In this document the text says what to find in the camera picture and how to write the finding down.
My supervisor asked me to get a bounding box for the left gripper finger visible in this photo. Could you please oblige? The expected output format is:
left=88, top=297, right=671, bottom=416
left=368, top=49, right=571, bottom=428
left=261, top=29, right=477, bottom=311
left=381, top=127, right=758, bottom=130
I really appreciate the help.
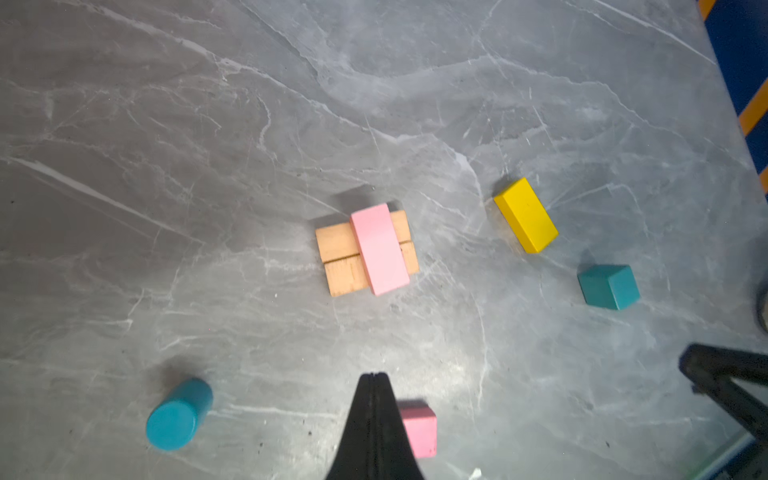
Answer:
left=326, top=372, right=424, bottom=480

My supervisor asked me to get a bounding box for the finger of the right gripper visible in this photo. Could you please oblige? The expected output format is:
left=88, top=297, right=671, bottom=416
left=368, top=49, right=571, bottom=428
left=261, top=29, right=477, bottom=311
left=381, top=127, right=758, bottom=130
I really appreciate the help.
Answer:
left=679, top=343, right=767, bottom=444

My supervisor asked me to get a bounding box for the natural wood block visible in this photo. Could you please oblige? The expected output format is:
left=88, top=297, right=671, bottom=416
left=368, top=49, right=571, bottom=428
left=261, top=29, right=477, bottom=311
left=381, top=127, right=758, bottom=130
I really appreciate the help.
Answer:
left=315, top=210, right=412, bottom=264
left=324, top=241, right=420, bottom=297

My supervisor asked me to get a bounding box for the light pink wood block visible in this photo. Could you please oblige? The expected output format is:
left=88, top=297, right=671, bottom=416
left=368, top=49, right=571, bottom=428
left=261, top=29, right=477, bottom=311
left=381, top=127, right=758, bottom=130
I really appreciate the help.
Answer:
left=350, top=204, right=410, bottom=296

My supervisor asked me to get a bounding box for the dark pink wood block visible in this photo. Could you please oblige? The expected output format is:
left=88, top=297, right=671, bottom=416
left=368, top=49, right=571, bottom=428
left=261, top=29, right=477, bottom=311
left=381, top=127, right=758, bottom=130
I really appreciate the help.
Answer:
left=398, top=400, right=438, bottom=459

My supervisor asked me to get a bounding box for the teal cube block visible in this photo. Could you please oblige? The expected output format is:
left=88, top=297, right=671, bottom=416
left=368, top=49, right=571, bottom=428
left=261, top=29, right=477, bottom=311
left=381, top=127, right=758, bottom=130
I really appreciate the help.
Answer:
left=577, top=265, right=641, bottom=311

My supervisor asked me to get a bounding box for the small teal cylinder block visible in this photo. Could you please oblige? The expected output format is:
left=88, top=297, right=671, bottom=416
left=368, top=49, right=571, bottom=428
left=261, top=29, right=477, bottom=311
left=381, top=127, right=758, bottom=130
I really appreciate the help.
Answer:
left=145, top=378, right=213, bottom=451

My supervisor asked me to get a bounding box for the yellow wood block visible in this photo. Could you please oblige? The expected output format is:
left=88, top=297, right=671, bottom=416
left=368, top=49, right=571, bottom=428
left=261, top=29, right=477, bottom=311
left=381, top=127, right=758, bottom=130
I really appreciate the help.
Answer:
left=494, top=178, right=559, bottom=254

